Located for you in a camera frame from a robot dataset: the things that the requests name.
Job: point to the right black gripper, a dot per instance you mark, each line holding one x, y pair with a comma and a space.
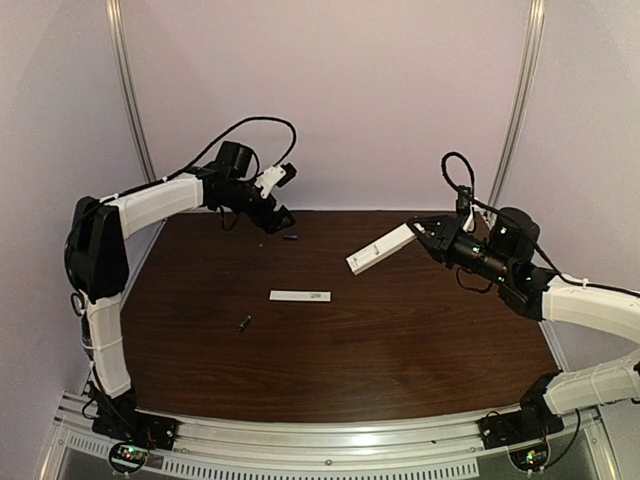
445, 240

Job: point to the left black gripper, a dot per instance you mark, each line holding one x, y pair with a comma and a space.
266, 212

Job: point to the white remote control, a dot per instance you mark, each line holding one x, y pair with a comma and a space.
380, 249

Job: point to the white battery cover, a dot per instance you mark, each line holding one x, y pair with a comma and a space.
300, 296

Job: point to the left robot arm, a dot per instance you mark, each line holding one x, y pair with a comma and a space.
95, 256

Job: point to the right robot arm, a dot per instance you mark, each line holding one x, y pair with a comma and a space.
504, 259

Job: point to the black battery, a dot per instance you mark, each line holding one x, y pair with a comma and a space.
245, 323

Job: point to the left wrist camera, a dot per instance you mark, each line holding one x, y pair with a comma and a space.
274, 176

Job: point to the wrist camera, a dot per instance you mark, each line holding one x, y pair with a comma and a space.
274, 176
467, 207

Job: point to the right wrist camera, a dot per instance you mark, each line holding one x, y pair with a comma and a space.
467, 207

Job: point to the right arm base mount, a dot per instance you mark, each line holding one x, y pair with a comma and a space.
525, 431

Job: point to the front aluminium rail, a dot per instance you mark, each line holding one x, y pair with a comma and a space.
442, 447

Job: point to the right aluminium frame post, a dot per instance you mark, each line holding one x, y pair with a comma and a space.
529, 62

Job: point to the aluminium frame post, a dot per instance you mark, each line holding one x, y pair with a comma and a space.
126, 80
529, 62

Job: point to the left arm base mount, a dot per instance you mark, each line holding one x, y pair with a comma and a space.
136, 435

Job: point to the left aluminium frame post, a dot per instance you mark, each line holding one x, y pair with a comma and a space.
126, 80

